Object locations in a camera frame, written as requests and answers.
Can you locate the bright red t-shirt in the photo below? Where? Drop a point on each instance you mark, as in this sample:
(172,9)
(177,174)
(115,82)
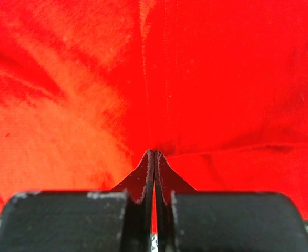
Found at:
(220,87)

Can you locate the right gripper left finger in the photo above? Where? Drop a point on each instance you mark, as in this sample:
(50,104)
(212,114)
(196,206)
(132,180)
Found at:
(114,220)

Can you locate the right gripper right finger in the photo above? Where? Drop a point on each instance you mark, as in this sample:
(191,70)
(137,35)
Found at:
(188,220)

